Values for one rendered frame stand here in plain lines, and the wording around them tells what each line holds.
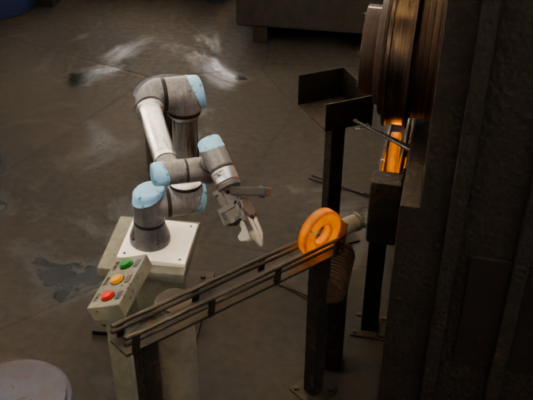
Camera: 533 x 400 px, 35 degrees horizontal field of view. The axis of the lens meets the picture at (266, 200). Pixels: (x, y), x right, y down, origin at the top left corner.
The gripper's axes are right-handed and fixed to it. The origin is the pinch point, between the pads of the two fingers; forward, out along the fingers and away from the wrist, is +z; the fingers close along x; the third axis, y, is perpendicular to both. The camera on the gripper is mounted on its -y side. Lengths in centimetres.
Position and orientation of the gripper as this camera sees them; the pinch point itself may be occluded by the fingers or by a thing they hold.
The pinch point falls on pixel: (261, 241)
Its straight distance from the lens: 244.2
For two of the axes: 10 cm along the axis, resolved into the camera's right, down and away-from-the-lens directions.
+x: -4.1, -0.4, -9.1
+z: 4.1, 8.8, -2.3
